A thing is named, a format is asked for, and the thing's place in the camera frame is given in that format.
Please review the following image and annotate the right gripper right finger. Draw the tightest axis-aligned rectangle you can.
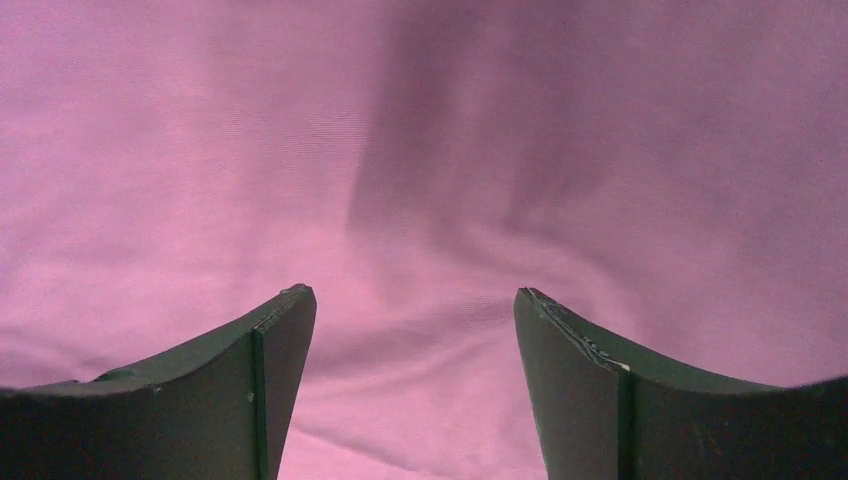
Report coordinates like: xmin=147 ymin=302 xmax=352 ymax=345
xmin=514 ymin=288 xmax=847 ymax=480

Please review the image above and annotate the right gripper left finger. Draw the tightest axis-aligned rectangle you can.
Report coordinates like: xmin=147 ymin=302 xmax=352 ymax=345
xmin=1 ymin=284 xmax=317 ymax=480

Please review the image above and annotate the purple cloth wrap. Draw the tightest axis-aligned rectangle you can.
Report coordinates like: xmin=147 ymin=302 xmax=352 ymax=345
xmin=1 ymin=1 xmax=847 ymax=479

